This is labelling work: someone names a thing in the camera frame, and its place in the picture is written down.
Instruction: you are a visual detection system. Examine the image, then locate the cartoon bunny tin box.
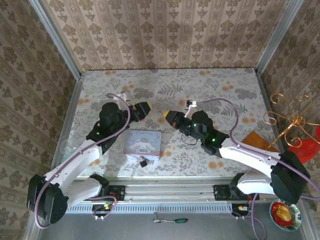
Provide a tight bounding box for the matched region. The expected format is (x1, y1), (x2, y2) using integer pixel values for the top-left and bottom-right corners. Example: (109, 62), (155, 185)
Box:
(123, 129), (163, 163)

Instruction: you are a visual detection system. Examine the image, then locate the floral tablecloth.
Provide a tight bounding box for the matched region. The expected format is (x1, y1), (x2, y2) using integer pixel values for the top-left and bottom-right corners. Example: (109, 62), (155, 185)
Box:
(58, 68), (283, 180)

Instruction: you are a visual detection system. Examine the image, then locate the black connector board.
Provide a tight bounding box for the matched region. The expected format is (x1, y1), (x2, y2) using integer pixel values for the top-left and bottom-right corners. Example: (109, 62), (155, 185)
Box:
(91, 202), (116, 221)
(231, 203), (252, 221)

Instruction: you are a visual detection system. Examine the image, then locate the red heart ornament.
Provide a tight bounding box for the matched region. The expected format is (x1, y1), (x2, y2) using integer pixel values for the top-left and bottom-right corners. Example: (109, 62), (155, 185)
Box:
(287, 126), (320, 165)

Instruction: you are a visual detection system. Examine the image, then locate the red item in bowl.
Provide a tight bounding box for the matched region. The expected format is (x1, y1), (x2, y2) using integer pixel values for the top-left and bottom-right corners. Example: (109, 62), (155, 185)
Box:
(271, 202), (293, 225)

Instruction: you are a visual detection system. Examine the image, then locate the yellow item in bowl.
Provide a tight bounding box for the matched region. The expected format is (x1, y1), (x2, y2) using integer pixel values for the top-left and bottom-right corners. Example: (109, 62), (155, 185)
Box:
(277, 206), (291, 221)

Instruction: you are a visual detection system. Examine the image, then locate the patterned ceramic bowl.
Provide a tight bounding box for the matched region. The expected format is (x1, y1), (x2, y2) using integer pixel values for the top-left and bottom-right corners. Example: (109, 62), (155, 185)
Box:
(269, 198), (303, 232)

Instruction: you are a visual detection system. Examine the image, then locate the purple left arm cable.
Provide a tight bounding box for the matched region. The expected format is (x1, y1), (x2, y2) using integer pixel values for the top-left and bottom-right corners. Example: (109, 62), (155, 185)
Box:
(34, 92), (132, 230)

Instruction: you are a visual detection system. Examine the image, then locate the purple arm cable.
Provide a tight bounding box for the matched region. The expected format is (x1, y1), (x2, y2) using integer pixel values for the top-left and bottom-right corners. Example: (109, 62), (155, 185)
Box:
(196, 98), (320, 201)
(34, 92), (132, 230)

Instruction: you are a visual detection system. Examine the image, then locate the thin black cable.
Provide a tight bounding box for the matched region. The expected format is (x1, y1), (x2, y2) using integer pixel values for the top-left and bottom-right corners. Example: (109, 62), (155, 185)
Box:
(180, 133), (199, 146)

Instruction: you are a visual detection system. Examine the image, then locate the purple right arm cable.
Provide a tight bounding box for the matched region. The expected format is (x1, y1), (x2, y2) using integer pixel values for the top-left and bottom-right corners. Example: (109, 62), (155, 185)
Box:
(196, 98), (320, 201)

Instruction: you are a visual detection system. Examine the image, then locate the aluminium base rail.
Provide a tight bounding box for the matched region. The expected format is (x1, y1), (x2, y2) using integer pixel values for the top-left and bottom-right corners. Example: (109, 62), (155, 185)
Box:
(72, 176), (276, 204)

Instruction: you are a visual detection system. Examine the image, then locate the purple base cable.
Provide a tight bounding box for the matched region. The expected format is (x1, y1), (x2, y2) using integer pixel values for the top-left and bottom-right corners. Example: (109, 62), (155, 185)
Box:
(89, 194), (118, 221)
(249, 193), (268, 240)

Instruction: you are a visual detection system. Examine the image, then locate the grey slotted cable duct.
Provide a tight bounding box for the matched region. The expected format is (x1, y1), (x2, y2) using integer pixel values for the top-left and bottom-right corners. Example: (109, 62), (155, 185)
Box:
(66, 202), (233, 214)

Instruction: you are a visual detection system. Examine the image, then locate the aluminium frame post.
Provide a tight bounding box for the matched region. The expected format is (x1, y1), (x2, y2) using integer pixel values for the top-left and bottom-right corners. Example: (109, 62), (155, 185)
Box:
(28, 0), (84, 80)
(254, 0), (310, 76)

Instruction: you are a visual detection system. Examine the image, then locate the gold wire stand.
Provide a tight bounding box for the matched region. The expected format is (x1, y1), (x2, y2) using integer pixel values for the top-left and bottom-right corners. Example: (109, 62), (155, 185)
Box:
(263, 92), (320, 148)

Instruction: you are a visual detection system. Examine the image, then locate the green handled screwdriver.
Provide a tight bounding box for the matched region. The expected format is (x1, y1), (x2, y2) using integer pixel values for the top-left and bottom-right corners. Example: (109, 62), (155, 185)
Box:
(159, 217), (189, 225)

